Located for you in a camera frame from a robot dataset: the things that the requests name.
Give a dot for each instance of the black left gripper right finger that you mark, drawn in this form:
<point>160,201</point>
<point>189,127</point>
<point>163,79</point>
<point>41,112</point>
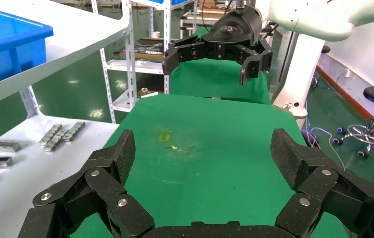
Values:
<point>318,180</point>

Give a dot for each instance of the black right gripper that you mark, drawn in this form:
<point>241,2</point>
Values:
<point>232,29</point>

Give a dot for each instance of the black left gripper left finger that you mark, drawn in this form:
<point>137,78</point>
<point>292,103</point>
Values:
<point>104,184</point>

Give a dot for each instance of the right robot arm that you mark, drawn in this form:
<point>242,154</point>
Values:
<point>305,19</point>

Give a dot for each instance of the green table cloth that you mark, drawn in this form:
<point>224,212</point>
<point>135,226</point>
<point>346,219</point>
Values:
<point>206,164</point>
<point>213,82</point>

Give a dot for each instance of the grey toothed metal bar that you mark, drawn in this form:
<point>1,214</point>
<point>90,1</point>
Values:
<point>56,140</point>
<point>51,134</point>
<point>74,131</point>

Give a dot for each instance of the white paper cup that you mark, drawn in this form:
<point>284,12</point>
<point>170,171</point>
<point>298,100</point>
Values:
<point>155,35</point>

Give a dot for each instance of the brown wooden board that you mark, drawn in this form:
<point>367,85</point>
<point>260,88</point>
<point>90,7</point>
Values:
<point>140,56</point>

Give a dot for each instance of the white slotted storage rack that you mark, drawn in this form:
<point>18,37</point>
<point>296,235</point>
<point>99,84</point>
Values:
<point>140,67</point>

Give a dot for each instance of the white robot torso column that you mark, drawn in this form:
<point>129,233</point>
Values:
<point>300,72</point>

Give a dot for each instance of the black round stool seat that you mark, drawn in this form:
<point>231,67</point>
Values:
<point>326,48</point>

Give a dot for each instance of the white metal shelf rack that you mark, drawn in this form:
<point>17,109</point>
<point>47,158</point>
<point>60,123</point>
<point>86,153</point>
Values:
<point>75,33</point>

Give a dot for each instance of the blue plastic bin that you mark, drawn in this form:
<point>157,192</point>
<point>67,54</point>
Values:
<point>3,49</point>

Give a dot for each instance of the metal workbench frame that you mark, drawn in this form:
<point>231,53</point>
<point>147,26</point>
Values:
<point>190,23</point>

